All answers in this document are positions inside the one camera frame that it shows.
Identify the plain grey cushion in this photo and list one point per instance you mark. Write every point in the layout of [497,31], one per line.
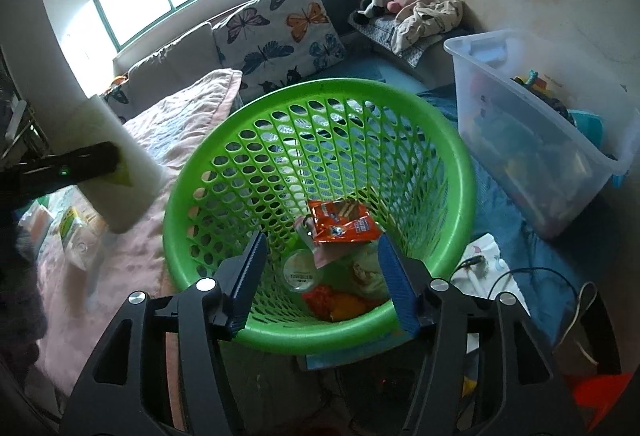
[176,65]

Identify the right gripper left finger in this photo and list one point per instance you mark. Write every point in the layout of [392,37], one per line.
[210,311]

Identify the lime drink bottle yellow label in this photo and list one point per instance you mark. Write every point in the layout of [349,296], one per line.
[82,247]

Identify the white milk carton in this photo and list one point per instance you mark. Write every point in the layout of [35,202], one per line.
[117,176]

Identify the red crinkled snack wrapper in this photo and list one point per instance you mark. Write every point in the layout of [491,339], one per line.
[331,305]

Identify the crumpled beige cloth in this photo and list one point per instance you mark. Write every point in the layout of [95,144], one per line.
[425,18]

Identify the orange snack bag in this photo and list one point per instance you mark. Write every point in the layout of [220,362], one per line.
[342,221]

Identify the pink snack bag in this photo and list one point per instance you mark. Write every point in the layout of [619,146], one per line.
[322,254]

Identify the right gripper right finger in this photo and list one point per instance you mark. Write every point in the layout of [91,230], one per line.
[438,316]

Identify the butterfly cushion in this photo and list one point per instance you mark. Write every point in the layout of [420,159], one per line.
[276,43]
[116,99]

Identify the butterfly cushion right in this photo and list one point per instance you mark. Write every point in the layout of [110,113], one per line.
[276,43]

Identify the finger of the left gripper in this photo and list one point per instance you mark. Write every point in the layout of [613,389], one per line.
[59,171]

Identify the butterfly cushion left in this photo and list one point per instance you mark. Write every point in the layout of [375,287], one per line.
[116,99]

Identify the tissue pack pink white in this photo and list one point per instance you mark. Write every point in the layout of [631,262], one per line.
[36,221]

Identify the green plastic mesh basket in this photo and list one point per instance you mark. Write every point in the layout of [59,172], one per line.
[204,224]

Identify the clear plastic storage bin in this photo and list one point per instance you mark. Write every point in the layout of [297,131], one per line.
[549,126]

